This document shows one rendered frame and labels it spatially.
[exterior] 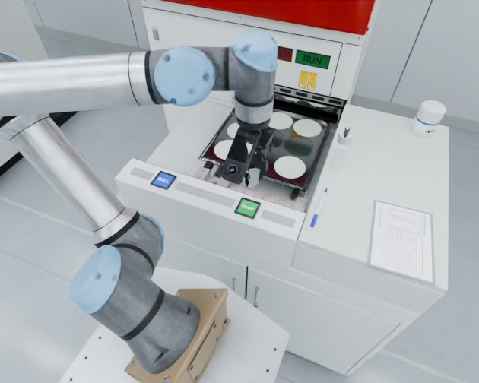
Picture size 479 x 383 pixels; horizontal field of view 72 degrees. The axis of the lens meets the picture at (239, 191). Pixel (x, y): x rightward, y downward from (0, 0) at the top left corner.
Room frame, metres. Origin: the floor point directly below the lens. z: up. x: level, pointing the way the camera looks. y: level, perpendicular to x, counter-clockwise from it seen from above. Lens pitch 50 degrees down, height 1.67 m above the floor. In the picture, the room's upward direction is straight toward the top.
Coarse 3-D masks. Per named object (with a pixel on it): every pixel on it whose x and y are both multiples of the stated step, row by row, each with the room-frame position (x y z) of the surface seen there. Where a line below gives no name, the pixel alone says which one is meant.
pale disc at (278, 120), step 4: (276, 112) 1.04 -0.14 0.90; (280, 112) 1.04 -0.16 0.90; (272, 116) 1.02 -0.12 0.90; (276, 116) 1.02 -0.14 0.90; (280, 116) 1.02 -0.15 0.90; (284, 116) 1.02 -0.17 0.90; (288, 116) 1.02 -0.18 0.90; (272, 120) 0.99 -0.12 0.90; (276, 120) 0.99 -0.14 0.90; (280, 120) 0.99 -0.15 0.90; (284, 120) 0.99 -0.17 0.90; (288, 120) 0.99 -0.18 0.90; (292, 120) 0.99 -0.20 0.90; (272, 124) 0.97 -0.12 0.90; (276, 124) 0.97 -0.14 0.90; (280, 124) 0.97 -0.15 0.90; (284, 124) 0.97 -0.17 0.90; (288, 124) 0.97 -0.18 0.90; (276, 128) 0.95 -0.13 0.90; (280, 128) 0.95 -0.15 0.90; (284, 128) 0.95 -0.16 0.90
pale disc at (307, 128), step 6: (300, 120) 0.99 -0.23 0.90; (306, 120) 0.99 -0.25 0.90; (312, 120) 0.99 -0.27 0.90; (294, 126) 0.96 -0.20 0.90; (300, 126) 0.96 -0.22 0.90; (306, 126) 0.96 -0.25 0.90; (312, 126) 0.96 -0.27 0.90; (318, 126) 0.96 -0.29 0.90; (300, 132) 0.92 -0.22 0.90; (306, 132) 0.92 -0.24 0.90; (312, 132) 0.92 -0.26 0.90; (318, 132) 0.92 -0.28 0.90
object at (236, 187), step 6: (210, 180) 0.71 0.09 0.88; (216, 180) 0.71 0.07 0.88; (234, 186) 0.68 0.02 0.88; (240, 186) 0.68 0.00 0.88; (246, 192) 0.66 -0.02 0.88; (252, 192) 0.66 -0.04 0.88; (258, 192) 0.66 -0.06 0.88; (264, 192) 0.66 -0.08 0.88; (264, 198) 0.64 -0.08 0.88; (270, 198) 0.64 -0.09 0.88; (276, 198) 0.64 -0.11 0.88; (282, 198) 0.64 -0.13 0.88; (282, 204) 0.61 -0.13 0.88; (288, 204) 0.61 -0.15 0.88
